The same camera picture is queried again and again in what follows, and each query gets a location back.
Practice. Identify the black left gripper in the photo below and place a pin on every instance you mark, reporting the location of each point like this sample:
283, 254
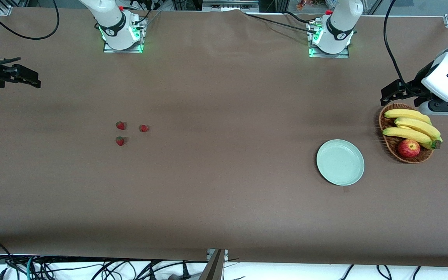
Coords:
418, 82

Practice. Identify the red strawberry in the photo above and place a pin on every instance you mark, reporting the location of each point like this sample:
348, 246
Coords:
119, 140
120, 125
143, 128

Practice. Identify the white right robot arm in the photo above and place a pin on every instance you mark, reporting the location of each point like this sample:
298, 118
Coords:
111, 23

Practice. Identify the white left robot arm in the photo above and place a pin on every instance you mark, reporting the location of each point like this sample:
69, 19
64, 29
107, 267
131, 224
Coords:
340, 23

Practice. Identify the pale green round plate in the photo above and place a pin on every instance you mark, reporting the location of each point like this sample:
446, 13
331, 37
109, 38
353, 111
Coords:
340, 163

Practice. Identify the yellow banana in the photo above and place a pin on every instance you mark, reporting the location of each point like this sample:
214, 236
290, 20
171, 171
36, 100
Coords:
406, 114
403, 127
418, 126
406, 134

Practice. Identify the brown woven basket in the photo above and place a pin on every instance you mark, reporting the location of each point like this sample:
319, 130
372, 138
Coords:
390, 146

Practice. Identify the red apple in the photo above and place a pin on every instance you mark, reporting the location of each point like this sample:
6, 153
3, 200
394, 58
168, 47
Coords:
408, 148

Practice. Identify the colourful toy pile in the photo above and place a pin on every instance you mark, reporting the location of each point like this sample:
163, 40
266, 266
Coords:
303, 4

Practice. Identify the brown table cover sheet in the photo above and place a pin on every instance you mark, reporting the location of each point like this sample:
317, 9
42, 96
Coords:
224, 202

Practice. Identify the aluminium profile bar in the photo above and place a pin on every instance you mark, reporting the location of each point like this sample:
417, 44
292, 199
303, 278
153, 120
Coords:
216, 268

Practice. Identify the black power plug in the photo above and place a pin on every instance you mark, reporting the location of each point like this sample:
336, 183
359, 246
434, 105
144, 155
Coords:
186, 272

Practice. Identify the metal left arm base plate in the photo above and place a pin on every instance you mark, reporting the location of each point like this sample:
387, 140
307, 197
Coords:
342, 55

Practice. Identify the metal rail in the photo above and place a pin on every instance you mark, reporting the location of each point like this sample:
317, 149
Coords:
228, 6

